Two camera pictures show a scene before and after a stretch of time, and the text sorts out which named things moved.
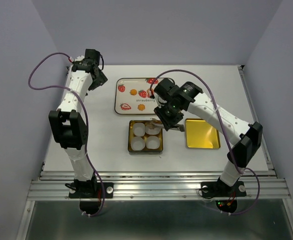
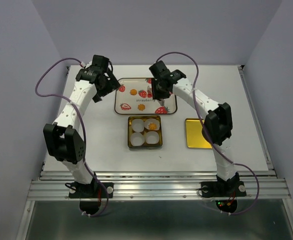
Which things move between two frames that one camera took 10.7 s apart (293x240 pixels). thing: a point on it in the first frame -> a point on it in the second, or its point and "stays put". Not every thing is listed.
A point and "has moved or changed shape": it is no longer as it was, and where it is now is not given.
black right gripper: x=167 y=122 -> x=155 y=94
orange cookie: x=133 y=92 stays put
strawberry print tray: x=132 y=95 stays put
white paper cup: x=151 y=129 -> x=149 y=120
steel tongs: x=159 y=123 has moved or changed shape
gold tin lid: x=200 y=134 stays put
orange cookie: x=141 y=107 stays put
